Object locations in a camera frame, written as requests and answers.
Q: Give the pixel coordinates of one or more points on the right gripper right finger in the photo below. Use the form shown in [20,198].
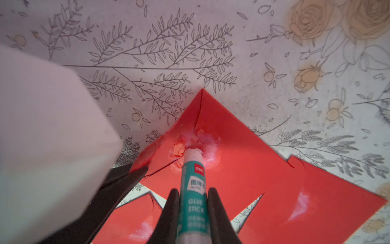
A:
[222,231]

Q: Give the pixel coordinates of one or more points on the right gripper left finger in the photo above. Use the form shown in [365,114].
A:
[166,229]

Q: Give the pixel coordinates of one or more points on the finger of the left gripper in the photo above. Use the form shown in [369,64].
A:
[116,186]

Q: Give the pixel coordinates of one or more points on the white green glue stick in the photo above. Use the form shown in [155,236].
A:
[193,221]

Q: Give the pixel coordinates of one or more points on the red envelope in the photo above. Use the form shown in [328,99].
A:
[237,163]
[312,207]
[131,223]

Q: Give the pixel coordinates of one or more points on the floral patterned table mat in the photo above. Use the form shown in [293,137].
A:
[311,79]

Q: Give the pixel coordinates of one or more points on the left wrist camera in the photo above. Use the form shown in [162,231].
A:
[57,147]

